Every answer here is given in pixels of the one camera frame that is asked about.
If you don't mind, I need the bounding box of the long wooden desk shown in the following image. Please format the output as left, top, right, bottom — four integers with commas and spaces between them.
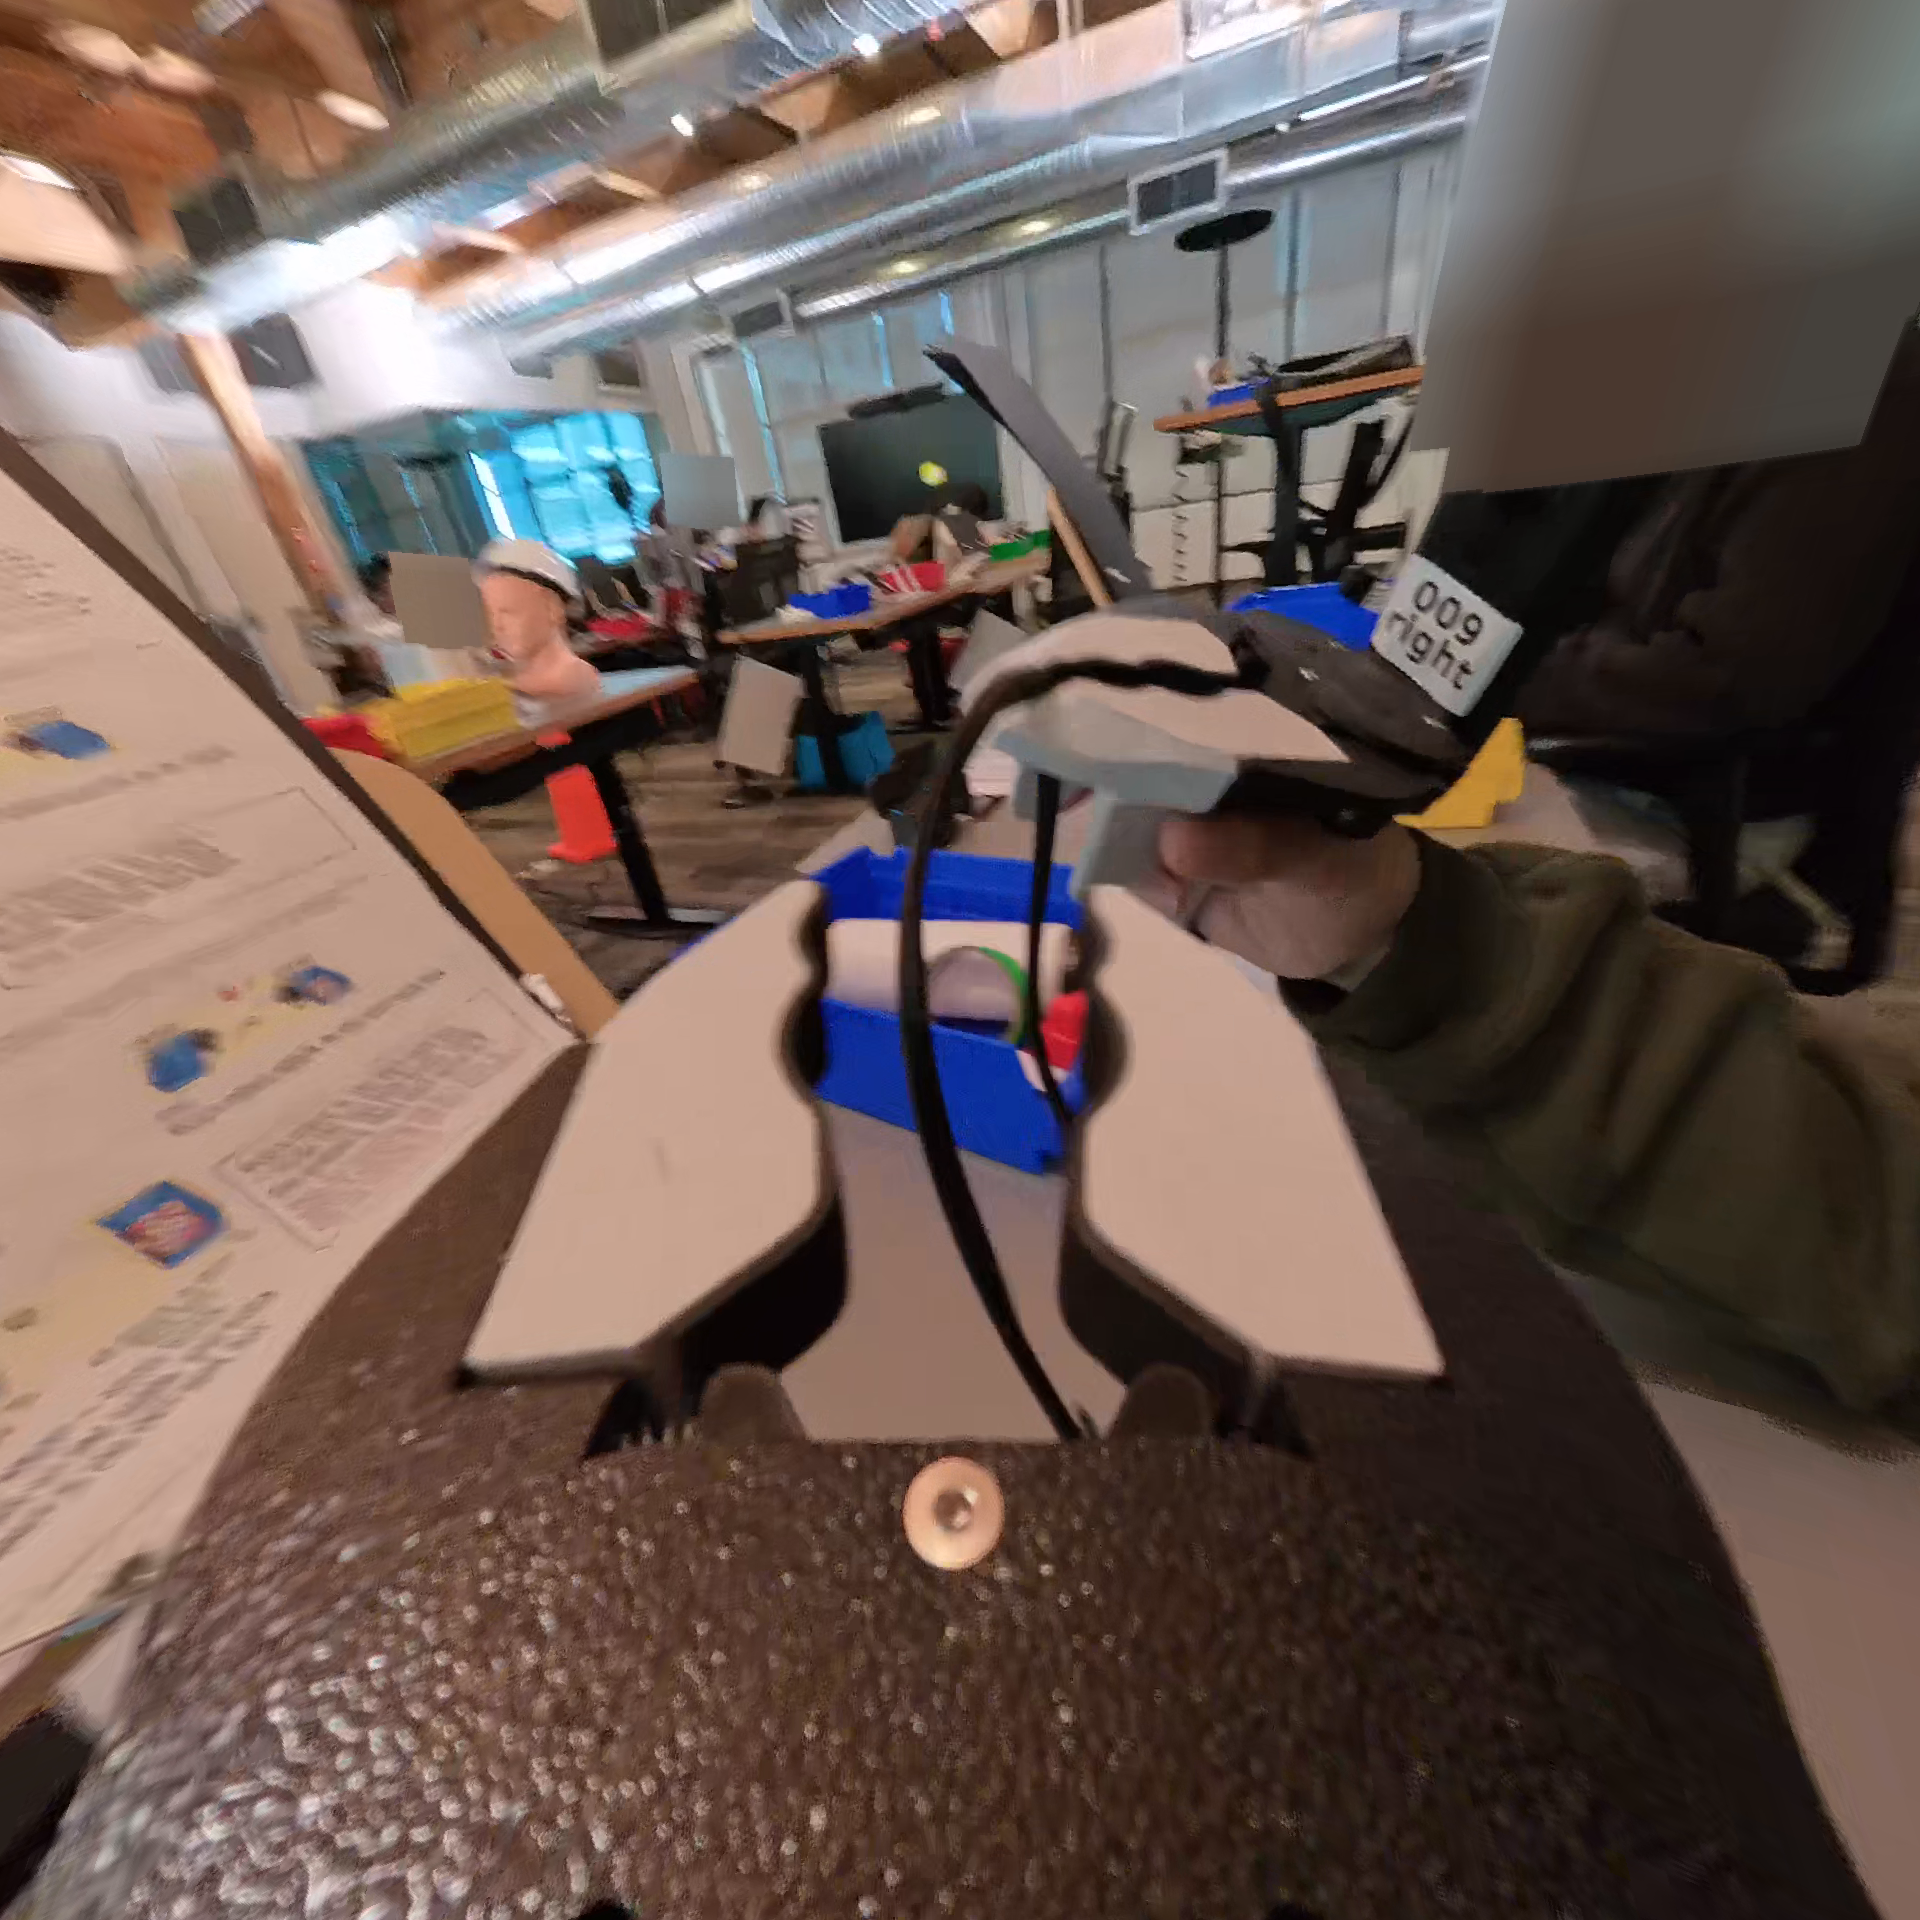
719, 550, 1050, 728

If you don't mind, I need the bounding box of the wooden desk with black legs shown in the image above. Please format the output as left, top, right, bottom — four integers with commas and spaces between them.
406, 666, 737, 939

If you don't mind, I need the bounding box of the silver ventilation duct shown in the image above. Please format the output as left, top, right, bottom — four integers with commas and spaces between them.
450, 107, 1479, 342
152, 0, 842, 324

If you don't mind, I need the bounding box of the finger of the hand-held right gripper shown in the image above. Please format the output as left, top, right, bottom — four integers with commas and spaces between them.
989, 681, 1355, 893
956, 610, 1250, 710

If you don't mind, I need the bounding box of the person's right hand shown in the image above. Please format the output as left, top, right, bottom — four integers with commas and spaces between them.
1161, 817, 1421, 984

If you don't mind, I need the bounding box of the black cable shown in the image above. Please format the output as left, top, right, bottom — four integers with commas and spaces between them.
900, 661, 1090, 1441

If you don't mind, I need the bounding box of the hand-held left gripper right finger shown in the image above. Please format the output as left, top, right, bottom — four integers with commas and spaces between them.
1061, 884, 1448, 1393

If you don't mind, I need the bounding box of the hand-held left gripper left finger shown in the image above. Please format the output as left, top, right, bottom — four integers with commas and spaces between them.
461, 880, 848, 1380

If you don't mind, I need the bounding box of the mannequin head with white helmet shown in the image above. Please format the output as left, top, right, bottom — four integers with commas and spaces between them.
476, 540, 603, 704

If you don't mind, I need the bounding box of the wooden standing desk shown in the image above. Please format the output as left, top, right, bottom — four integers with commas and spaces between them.
1152, 336, 1426, 594

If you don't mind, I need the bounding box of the large black screen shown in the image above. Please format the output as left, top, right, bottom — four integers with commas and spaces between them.
817, 390, 1005, 542

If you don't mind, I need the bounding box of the wooden clipboard stand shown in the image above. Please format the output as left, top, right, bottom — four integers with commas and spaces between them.
920, 342, 1158, 619

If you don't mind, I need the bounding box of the small blue storage bin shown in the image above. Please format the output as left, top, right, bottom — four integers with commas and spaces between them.
1231, 587, 1380, 649

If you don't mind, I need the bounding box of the white cylinder tube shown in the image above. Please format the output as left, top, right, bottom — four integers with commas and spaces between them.
825, 918, 1071, 1029

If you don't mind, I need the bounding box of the person's right forearm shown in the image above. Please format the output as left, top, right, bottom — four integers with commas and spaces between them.
1290, 834, 1920, 1412

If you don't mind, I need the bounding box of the printed instruction sheet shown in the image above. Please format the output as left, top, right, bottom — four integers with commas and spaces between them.
0, 473, 579, 1653

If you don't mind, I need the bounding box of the orange traffic cone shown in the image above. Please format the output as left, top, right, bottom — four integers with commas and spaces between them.
543, 765, 624, 864

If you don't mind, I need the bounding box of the instruction sheet on clipboard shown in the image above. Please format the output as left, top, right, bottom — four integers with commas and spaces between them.
0, 427, 624, 1739

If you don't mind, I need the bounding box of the flat yellow storage bin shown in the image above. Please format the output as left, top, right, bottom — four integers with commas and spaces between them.
369, 679, 517, 762

